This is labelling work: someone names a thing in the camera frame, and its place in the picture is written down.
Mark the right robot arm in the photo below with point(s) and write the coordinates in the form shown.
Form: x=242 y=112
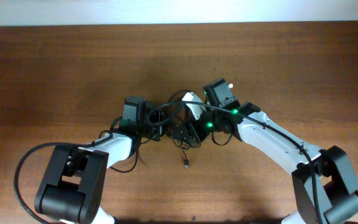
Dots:
x=324 y=181

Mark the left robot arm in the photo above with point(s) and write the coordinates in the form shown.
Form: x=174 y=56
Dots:
x=72 y=185

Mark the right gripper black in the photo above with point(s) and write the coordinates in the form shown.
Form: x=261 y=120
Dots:
x=192 y=124

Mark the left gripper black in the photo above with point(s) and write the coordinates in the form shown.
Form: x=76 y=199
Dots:
x=161 y=127

